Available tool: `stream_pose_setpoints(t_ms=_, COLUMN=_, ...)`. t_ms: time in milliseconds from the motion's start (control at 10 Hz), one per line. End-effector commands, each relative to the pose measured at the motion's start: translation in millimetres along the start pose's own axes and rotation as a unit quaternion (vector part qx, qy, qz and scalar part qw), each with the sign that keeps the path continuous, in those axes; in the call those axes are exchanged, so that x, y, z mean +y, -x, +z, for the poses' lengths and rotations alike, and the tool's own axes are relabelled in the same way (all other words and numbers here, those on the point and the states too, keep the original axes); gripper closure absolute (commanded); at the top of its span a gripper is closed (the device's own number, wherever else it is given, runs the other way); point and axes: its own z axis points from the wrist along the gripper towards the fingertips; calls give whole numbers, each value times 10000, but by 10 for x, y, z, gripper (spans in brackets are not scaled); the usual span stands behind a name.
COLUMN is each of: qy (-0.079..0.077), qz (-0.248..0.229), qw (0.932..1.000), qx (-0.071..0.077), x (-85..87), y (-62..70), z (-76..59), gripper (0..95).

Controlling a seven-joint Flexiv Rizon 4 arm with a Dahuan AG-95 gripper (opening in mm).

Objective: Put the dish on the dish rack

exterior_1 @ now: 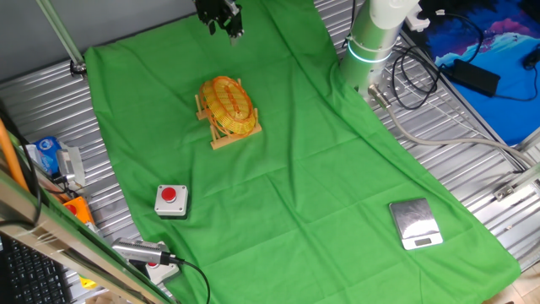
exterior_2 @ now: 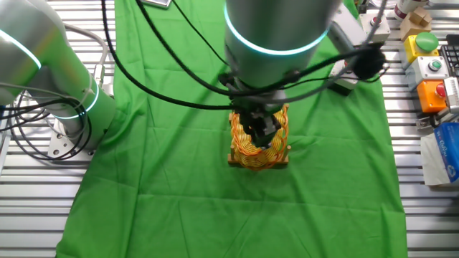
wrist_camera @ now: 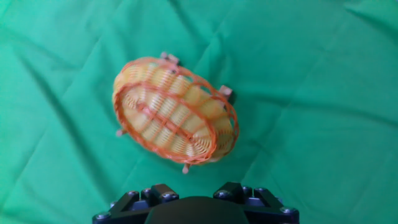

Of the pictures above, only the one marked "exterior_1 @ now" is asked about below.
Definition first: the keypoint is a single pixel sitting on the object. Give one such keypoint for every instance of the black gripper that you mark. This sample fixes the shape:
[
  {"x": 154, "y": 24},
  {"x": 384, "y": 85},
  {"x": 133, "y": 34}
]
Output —
[{"x": 217, "y": 9}]

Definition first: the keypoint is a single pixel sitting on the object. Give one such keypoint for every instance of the yellow woven plastic basket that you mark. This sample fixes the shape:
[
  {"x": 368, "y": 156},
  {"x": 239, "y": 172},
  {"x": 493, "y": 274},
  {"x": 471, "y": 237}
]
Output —
[{"x": 230, "y": 107}]

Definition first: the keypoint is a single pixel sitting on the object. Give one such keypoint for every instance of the silver green robot arm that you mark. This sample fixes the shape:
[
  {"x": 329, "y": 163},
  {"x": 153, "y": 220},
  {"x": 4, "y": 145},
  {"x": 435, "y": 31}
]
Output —
[{"x": 371, "y": 38}]

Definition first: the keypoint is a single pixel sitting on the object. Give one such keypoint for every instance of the wooden dish rack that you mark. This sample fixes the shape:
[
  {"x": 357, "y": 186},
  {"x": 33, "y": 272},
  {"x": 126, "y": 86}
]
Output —
[{"x": 234, "y": 139}]

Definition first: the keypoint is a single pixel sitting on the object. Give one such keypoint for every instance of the green cloth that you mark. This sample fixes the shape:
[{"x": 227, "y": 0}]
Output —
[{"x": 295, "y": 177}]

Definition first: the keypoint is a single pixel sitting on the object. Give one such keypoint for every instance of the grey box red push button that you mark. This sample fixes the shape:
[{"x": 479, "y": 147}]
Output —
[
  {"x": 162, "y": 272},
  {"x": 171, "y": 202}
]

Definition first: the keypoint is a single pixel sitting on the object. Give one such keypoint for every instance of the blue tissue pack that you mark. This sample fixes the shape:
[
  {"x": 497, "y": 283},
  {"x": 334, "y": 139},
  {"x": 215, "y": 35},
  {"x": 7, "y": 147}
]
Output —
[{"x": 47, "y": 154}]

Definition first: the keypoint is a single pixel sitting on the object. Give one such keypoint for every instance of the orange box red push button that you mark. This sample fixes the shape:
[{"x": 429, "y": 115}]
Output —
[{"x": 82, "y": 213}]

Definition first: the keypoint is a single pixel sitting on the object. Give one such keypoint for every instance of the orange pole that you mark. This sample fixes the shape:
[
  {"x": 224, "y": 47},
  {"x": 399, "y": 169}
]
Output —
[{"x": 10, "y": 156}]

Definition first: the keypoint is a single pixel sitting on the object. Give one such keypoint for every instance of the black power adapter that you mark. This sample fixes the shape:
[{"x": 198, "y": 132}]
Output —
[{"x": 476, "y": 78}]

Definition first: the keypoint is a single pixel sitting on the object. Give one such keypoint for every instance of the silver kitchen scale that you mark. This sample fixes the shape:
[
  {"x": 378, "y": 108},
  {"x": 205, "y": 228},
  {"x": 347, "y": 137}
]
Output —
[{"x": 415, "y": 221}]

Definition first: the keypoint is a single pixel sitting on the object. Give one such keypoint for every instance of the blue patterned mouse pad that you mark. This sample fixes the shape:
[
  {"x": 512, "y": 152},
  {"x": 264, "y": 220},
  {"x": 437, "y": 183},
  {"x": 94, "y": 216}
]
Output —
[{"x": 498, "y": 42}]

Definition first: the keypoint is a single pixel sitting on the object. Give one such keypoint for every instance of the black computer mouse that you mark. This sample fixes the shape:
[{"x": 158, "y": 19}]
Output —
[{"x": 532, "y": 59}]

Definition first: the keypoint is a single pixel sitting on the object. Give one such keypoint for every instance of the black keyboard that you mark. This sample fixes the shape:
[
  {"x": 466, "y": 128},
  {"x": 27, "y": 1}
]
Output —
[{"x": 29, "y": 274}]

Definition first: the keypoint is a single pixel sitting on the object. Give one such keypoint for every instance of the aluminium frame post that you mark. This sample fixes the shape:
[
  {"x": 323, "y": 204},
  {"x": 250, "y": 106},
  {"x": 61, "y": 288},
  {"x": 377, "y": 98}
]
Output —
[{"x": 59, "y": 34}]

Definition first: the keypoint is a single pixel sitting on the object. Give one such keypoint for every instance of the silver depth camera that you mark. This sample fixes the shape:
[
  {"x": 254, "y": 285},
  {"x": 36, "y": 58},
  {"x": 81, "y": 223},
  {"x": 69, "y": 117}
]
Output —
[
  {"x": 139, "y": 250},
  {"x": 69, "y": 164}
]

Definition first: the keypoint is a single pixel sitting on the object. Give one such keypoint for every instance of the green edged frame beam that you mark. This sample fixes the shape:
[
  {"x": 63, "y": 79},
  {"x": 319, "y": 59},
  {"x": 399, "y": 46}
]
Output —
[{"x": 63, "y": 236}]

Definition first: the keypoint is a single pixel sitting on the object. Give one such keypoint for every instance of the aluminium rail bracket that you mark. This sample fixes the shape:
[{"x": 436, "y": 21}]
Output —
[{"x": 512, "y": 188}]

